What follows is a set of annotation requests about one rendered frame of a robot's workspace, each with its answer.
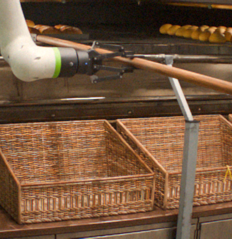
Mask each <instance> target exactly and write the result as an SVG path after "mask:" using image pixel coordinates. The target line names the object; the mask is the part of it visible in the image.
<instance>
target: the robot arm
mask: <svg viewBox="0 0 232 239"><path fill-rule="evenodd" d="M100 47H102V48H106V49H116V50H119V52H111V53H105V54H100V53H98V52H97V51H95V49H99V48H100ZM0 50H1V55H2V57H3V59H4V60H5V61H6V62H8V63H9V64H10V67H11V69H12V71H13V73H14V74H15V75H16V77H17V78H19V79H21V80H23V81H28V82H30V81H35V80H38V79H44V78H63V77H73V76H74V75H89V76H90V77H91V82H92V83H94V84H97V83H98V82H100V81H107V80H112V79H122V76H123V74H124V73H133V72H134V70H142V69H139V68H135V67H133V66H121V69H120V68H116V67H109V66H103V64H102V61H103V59H106V58H113V57H119V56H121V57H123V58H145V55H141V54H134V52H132V51H124V47H123V46H119V45H109V44H102V43H100V42H97V41H93V42H92V47H91V48H90V49H88V50H74V49H73V48H72V47H41V46H37V45H36V44H35V43H34V42H33V40H32V38H31V36H30V34H29V31H28V27H27V25H26V22H25V19H24V16H23V12H22V9H21V5H20V2H19V0H0ZM99 70H106V71H113V72H117V73H118V74H114V75H105V76H96V75H95V76H94V74H96V73H97V72H98V71H99Z"/></svg>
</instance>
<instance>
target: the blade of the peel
mask: <svg viewBox="0 0 232 239"><path fill-rule="evenodd" d="M43 35H44V36H48V37H52V38H58V39H63V40H89V34H43Z"/></svg>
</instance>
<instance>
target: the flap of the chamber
mask: <svg viewBox="0 0 232 239"><path fill-rule="evenodd" d="M19 2H26V3H35V2H42V3H56V2H58V3H61V0H19ZM137 2H142V4H141V5H156V6H184V7H204V8H206V9H208V6H209V5H211V6H212V9H224V10H232V0H66V3H107V4H137Z"/></svg>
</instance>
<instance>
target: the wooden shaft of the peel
mask: <svg viewBox="0 0 232 239"><path fill-rule="evenodd" d="M36 39H37V40H38V41H40V42H43V43H47V44H51V45H54V46H58V47H72V48H73V49H74V50H88V49H90V48H91V46H86V45H82V44H79V43H74V42H70V41H66V40H63V39H58V38H52V37H48V36H44V35H37V37H36ZM95 51H97V52H98V53H100V54H105V53H111V51H107V50H102V49H95ZM106 59H107V60H111V61H115V62H119V63H122V64H125V65H129V66H133V67H135V68H139V69H143V70H147V71H150V72H153V73H157V74H161V75H165V76H169V77H171V78H174V79H178V80H181V81H185V82H188V83H192V84H196V85H200V86H203V87H205V88H208V89H211V90H215V91H219V92H223V93H226V94H229V95H232V83H230V82H226V81H222V80H219V79H217V78H213V77H209V76H205V75H201V74H196V73H192V72H189V71H187V70H183V69H178V68H174V67H170V66H166V65H162V64H159V63H155V62H153V61H149V60H144V59H140V58H123V57H121V56H119V57H113V58H106Z"/></svg>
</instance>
